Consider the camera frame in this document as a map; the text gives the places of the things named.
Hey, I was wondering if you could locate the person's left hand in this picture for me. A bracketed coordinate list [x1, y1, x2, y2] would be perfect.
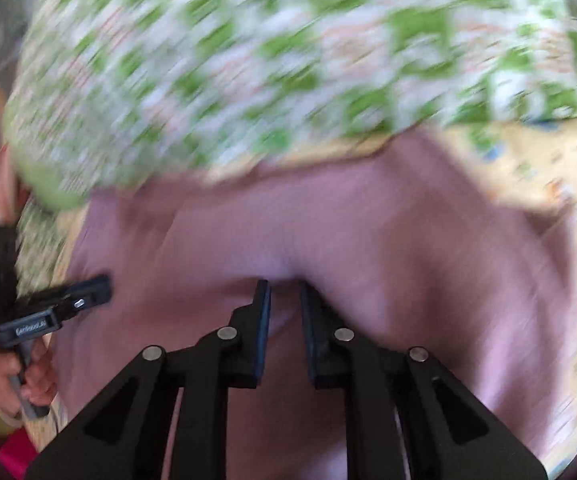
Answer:
[0, 339, 57, 417]

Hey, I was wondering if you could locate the purple knit sweater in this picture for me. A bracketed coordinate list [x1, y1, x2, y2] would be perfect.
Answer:
[52, 131, 577, 479]

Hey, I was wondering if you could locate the red floral blanket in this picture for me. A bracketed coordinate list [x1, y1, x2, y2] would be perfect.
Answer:
[0, 143, 30, 226]

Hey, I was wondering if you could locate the green white checkered pillow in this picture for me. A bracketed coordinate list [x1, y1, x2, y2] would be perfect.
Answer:
[15, 198, 83, 296]

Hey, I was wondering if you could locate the yellow cartoon bear bedsheet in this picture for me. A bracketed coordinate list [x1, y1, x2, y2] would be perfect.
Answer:
[205, 129, 577, 464]

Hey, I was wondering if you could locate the green white checkered quilt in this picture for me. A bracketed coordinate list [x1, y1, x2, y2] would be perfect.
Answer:
[3, 0, 577, 209]

